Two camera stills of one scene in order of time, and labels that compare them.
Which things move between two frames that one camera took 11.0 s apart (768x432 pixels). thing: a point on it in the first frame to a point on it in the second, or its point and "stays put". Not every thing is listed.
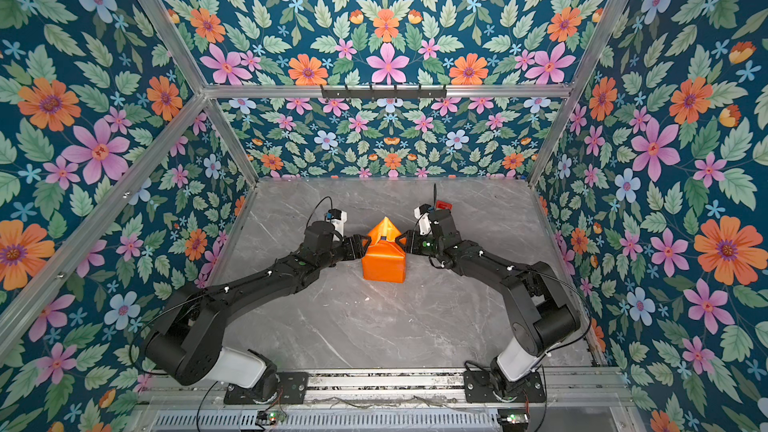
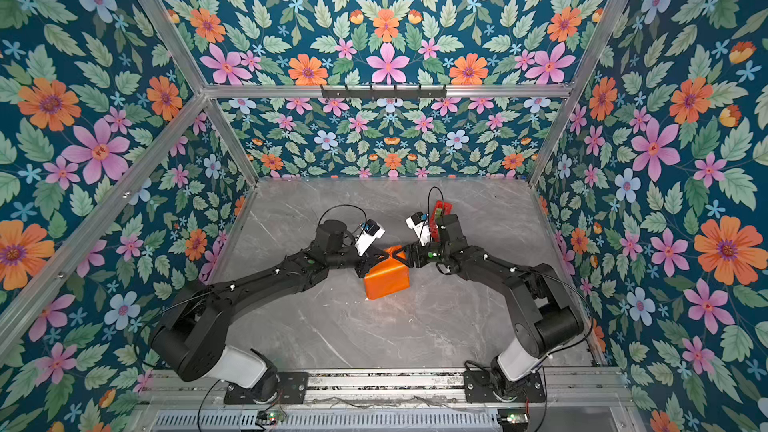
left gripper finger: (354, 246) to (369, 260)
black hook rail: (383, 93) stays put
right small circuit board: (513, 419) stays put
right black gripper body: (428, 246) stays put
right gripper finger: (409, 236) to (407, 254)
